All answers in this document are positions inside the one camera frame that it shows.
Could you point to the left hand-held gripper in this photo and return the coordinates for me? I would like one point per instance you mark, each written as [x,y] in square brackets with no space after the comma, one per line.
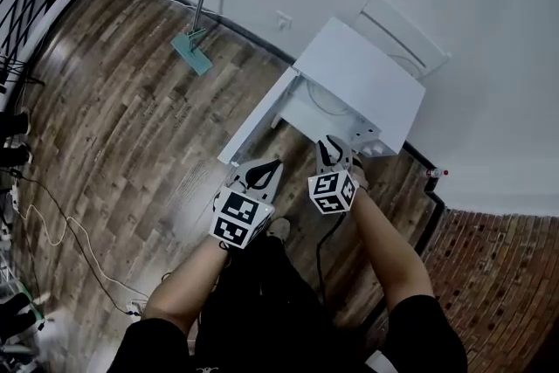
[236,218]

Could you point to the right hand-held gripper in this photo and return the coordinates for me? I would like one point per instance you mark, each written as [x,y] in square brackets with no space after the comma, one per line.
[334,192]

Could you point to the white microwave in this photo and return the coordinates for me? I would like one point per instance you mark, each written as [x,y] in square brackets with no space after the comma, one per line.
[362,74]

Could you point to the person's right forearm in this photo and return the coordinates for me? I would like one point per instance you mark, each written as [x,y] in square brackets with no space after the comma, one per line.
[388,249]

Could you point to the person's left forearm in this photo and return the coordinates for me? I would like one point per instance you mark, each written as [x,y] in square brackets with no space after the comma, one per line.
[188,288]

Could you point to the person's left beige shoe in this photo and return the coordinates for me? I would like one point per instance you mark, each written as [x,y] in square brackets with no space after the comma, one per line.
[279,228]

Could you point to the red-capped plastic bottle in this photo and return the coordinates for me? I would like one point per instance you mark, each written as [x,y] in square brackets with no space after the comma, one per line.
[436,173]

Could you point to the person's black clothing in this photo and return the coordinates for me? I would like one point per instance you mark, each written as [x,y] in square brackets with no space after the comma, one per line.
[262,310]

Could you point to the teal flat mop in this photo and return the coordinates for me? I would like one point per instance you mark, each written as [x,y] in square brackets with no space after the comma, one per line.
[192,52]

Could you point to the white power strip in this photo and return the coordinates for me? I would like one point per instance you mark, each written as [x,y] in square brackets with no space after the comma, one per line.
[136,310]

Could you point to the black shoe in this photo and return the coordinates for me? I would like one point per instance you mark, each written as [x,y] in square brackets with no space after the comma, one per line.
[13,123]
[13,154]

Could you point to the white wall socket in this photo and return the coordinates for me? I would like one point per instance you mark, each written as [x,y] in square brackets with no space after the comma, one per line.
[284,20]

